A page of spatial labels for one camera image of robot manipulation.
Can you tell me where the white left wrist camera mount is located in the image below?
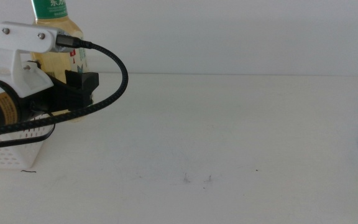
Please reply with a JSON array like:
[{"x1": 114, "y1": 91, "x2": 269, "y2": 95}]
[{"x1": 0, "y1": 21, "x2": 75, "y2": 99}]

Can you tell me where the white perforated plastic basket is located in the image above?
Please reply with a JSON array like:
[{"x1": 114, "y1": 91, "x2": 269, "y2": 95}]
[{"x1": 0, "y1": 113, "x2": 56, "y2": 170}]

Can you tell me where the thin black cable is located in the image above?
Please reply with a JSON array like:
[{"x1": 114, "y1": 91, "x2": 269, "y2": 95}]
[{"x1": 0, "y1": 123, "x2": 57, "y2": 151}]

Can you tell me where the yellow tea bottle green label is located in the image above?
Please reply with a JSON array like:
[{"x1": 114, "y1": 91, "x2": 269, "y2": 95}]
[{"x1": 30, "y1": 0, "x2": 94, "y2": 123}]

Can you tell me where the black braided cable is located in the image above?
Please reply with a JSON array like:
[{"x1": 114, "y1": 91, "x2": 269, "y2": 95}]
[{"x1": 0, "y1": 34, "x2": 129, "y2": 139}]

